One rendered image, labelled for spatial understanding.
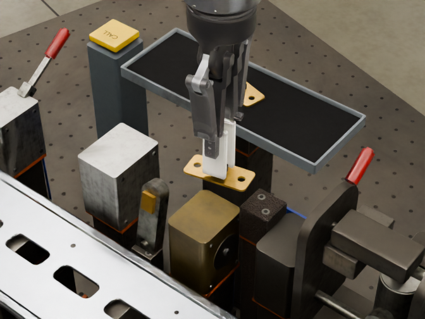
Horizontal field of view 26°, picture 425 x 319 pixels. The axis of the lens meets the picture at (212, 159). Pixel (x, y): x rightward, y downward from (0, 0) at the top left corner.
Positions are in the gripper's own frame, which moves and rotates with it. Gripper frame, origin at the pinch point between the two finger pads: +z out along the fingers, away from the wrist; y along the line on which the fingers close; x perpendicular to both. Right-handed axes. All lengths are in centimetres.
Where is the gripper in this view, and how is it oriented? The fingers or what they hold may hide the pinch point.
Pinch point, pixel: (219, 147)
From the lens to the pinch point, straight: 110.9
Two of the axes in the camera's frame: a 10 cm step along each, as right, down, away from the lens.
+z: -0.1, 7.7, 6.4
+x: 9.0, 2.8, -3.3
